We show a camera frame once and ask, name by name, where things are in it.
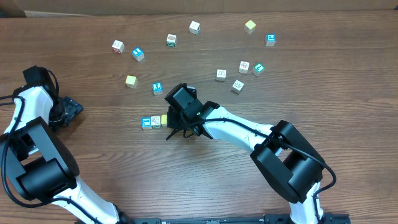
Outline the wooden block blue middle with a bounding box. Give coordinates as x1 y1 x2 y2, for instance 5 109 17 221
152 82 163 95

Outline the wooden block yellow B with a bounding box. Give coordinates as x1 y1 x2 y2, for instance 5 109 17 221
160 114 167 127

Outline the wooden block pink trim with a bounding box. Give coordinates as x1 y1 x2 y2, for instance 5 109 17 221
112 40 124 54

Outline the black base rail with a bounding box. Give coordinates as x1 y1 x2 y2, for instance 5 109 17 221
131 213 351 224

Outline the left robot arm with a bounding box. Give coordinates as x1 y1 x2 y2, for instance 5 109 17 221
1 66 130 223

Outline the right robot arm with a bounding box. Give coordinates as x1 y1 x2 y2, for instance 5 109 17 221
165 83 326 223

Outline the wooden block red trim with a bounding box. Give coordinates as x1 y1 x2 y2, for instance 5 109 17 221
216 69 226 82

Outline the wooden block blue P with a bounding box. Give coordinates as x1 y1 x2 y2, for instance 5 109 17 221
266 34 276 47

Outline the wooden block yellow left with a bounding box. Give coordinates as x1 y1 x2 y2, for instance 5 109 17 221
125 75 137 88

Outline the wooden block far white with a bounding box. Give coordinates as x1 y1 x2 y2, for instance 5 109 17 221
189 21 200 35

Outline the wooden block red sided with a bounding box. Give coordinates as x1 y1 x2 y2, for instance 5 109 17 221
238 61 249 74

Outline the wooden block green seven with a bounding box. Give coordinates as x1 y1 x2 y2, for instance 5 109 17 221
252 62 266 77

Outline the wooden block green H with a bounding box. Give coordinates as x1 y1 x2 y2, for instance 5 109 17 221
231 80 244 94

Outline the cardboard back board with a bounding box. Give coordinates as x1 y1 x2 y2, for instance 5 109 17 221
1 0 397 17

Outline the wooden block green trim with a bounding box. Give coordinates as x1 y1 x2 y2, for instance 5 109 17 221
150 116 162 128

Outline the wooden block yellow far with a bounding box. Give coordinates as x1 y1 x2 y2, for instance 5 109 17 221
244 20 256 34

